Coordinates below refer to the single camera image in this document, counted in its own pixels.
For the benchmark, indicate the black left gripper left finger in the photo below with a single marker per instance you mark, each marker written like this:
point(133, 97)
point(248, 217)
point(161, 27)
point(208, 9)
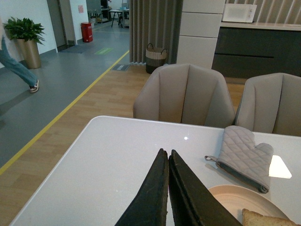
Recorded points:
point(149, 207)

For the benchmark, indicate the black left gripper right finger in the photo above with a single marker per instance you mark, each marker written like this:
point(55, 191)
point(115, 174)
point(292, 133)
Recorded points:
point(192, 203)

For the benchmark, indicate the slice of brown bread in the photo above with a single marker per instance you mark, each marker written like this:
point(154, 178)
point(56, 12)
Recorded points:
point(251, 218)

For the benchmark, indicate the beige round plate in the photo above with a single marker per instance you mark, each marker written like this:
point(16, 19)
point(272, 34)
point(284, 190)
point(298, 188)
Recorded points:
point(235, 198)

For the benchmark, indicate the grey quilted oven mitt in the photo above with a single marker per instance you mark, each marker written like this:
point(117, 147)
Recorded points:
point(241, 157)

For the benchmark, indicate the left beige upholstered chair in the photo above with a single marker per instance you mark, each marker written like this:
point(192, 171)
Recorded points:
point(185, 93)

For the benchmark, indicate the beige upholstered chair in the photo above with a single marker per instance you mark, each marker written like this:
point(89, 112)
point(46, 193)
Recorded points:
point(185, 93)
point(271, 103)

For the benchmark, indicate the right beige upholstered chair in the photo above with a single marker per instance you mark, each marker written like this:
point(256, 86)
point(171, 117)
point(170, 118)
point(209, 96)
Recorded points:
point(271, 103)

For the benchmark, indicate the dark kitchen counter cabinet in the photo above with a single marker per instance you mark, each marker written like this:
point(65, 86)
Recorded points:
point(245, 52)

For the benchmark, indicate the white panelled column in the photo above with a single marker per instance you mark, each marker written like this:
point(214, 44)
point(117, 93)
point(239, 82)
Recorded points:
point(199, 29)

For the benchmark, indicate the grey slatted curtain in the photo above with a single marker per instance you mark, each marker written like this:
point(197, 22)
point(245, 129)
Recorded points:
point(156, 22)

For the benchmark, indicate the walking person in jeans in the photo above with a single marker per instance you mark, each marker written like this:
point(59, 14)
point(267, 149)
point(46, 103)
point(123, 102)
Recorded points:
point(14, 66)

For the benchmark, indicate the red fire extinguisher box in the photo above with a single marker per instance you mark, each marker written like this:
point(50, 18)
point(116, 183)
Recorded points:
point(86, 30)

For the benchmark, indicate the white microwave oven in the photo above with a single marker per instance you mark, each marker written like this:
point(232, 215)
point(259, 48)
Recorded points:
point(239, 13)

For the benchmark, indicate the gold plant pot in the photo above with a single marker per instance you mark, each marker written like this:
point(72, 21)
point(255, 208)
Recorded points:
point(30, 53)

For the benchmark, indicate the green potted plant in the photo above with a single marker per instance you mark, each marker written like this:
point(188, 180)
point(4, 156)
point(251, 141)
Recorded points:
point(24, 29)

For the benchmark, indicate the woven basket with handles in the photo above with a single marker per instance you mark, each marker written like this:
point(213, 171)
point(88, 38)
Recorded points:
point(155, 57)

